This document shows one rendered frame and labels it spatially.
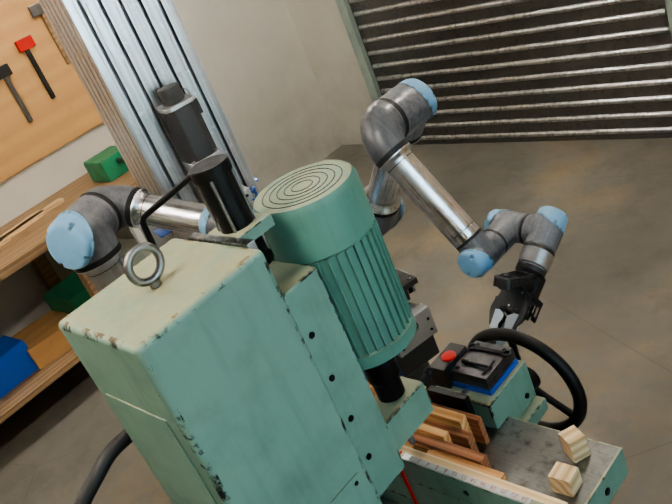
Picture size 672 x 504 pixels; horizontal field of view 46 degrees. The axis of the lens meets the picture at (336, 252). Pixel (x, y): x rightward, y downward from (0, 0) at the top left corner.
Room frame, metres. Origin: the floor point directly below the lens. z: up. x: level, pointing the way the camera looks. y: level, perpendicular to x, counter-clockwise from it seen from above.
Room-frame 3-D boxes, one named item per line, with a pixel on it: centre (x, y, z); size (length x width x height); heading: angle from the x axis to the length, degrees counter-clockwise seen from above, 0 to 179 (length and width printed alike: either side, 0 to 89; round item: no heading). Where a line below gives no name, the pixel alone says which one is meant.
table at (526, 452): (1.19, -0.09, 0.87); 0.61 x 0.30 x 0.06; 37
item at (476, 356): (1.25, -0.16, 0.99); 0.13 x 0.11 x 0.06; 37
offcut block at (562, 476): (0.96, -0.20, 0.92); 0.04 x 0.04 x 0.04; 40
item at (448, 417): (1.20, -0.04, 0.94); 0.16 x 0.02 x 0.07; 37
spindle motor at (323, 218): (1.15, 0.01, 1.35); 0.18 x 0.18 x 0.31
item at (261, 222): (1.07, 0.12, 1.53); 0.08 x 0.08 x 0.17; 37
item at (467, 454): (1.14, -0.02, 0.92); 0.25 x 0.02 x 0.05; 37
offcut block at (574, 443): (1.02, -0.25, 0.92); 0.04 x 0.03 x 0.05; 9
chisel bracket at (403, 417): (1.14, 0.03, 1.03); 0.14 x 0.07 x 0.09; 127
